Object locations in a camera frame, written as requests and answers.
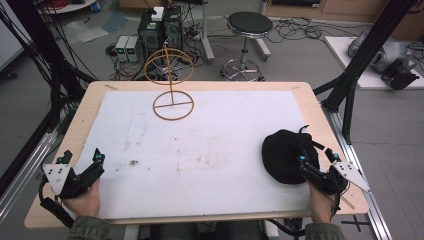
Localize white platform board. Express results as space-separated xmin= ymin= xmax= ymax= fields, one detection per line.
xmin=324 ymin=35 xmax=424 ymax=91

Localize tangle of cables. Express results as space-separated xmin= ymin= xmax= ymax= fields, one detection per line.
xmin=105 ymin=29 xmax=209 ymax=82

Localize person's right hand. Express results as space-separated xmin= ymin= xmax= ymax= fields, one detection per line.
xmin=307 ymin=182 xmax=336 ymax=225

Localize person's left hand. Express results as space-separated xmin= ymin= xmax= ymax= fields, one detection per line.
xmin=62 ymin=177 xmax=102 ymax=220

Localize wooden hat stand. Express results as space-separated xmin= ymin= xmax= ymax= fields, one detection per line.
xmin=143 ymin=43 xmax=196 ymax=122

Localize black hat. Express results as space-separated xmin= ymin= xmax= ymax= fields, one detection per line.
xmin=261 ymin=124 xmax=326 ymax=185

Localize white mat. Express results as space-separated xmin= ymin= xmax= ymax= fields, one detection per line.
xmin=73 ymin=89 xmax=314 ymax=220

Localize grey rounded device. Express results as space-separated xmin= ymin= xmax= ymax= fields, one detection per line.
xmin=347 ymin=30 xmax=418 ymax=75

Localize black metal frame post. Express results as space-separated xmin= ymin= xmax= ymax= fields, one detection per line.
xmin=313 ymin=0 xmax=418 ymax=145
xmin=5 ymin=0 xmax=96 ymax=134

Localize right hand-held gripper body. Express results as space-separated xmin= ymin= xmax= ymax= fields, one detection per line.
xmin=298 ymin=161 xmax=373 ymax=196

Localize clear plastic sheet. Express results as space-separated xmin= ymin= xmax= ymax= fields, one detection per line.
xmin=61 ymin=19 xmax=110 ymax=44

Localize black floor cables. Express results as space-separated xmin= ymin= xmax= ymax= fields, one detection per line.
xmin=265 ymin=15 xmax=363 ymax=45

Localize grey power supply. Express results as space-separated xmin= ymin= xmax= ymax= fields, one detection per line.
xmin=126 ymin=35 xmax=142 ymax=63
xmin=114 ymin=35 xmax=130 ymax=63

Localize black device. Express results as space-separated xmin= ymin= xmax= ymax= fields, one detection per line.
xmin=380 ymin=57 xmax=421 ymax=91

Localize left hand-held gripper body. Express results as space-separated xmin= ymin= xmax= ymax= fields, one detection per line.
xmin=39 ymin=159 xmax=106 ymax=201

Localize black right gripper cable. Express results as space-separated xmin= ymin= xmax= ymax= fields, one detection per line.
xmin=265 ymin=218 xmax=307 ymax=238

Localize white box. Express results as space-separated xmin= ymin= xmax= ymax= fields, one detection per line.
xmin=151 ymin=6 xmax=165 ymax=22

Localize black computer tower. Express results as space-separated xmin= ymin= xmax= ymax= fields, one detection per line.
xmin=162 ymin=5 xmax=184 ymax=52
xmin=137 ymin=9 xmax=165 ymax=56

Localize aluminium rail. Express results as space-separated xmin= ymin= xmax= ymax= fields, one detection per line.
xmin=321 ymin=102 xmax=394 ymax=240
xmin=0 ymin=130 xmax=64 ymax=224

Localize black round stool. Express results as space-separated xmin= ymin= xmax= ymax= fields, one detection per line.
xmin=219 ymin=11 xmax=275 ymax=83

